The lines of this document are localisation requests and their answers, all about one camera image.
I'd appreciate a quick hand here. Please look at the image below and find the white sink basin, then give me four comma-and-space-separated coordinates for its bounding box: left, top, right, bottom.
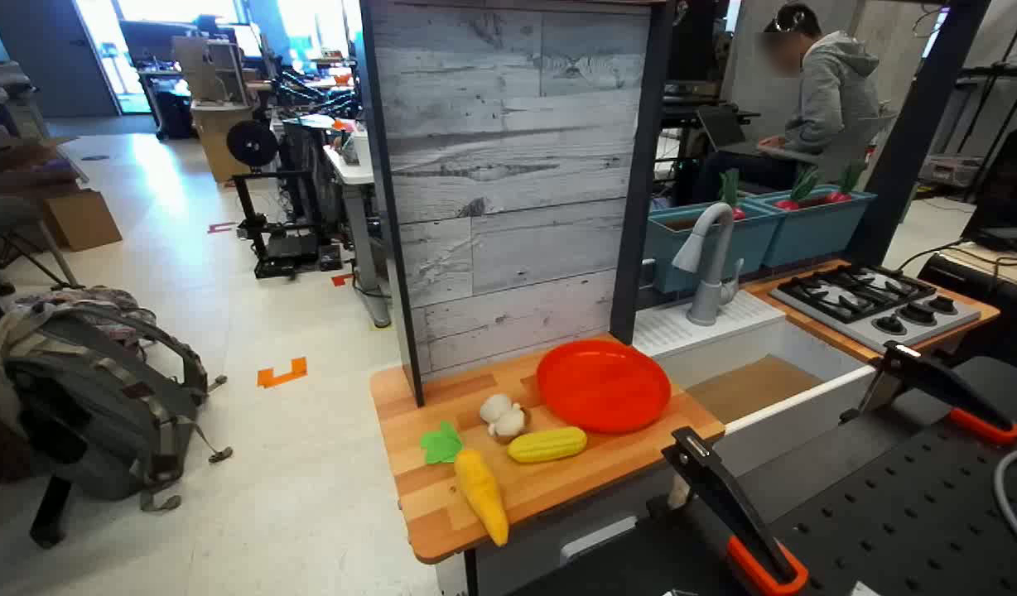
632, 295, 875, 472

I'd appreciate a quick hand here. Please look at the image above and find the gas stove top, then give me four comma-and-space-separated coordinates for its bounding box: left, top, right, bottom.
772, 265, 981, 351

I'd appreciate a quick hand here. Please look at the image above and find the wooden counter board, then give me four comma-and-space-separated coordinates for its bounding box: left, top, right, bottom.
370, 354, 725, 563

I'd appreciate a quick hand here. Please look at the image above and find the grey backpack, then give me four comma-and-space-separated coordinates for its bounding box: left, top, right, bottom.
0, 287, 230, 551

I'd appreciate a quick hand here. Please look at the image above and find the far black orange clamp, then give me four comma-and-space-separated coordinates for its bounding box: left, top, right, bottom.
859, 341, 1017, 446

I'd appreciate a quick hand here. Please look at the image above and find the grey tap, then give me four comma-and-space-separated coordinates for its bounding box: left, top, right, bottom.
671, 203, 736, 327

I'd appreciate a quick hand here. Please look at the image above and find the right teal planter box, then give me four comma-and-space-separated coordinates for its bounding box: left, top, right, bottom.
755, 190, 875, 269

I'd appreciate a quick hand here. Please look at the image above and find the yellow toy carrot green top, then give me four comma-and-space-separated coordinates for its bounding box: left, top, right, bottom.
419, 425, 509, 545

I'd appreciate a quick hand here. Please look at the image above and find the toy radish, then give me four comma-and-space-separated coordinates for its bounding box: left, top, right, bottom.
720, 170, 741, 204
788, 166, 860, 204

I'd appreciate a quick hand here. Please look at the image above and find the grey cable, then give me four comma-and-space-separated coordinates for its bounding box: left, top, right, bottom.
990, 445, 1017, 559

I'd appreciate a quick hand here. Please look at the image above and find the left teal planter box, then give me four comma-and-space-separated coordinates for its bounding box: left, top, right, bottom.
642, 196, 780, 298

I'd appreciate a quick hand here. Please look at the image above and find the red plate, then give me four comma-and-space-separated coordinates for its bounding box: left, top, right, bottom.
532, 339, 671, 434

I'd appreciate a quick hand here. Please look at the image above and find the teal planter box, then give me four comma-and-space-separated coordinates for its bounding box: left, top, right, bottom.
755, 190, 875, 269
642, 196, 780, 298

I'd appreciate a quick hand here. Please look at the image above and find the right toy radish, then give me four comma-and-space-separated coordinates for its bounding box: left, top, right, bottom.
788, 166, 860, 204

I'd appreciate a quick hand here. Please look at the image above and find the cardboard box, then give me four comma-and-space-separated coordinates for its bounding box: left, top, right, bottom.
42, 190, 120, 253

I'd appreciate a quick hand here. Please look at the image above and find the seated person grey hoodie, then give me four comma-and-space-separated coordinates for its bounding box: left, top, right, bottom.
758, 0, 889, 170

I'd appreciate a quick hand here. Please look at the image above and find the left toy radish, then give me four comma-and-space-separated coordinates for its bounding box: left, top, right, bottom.
720, 170, 741, 204

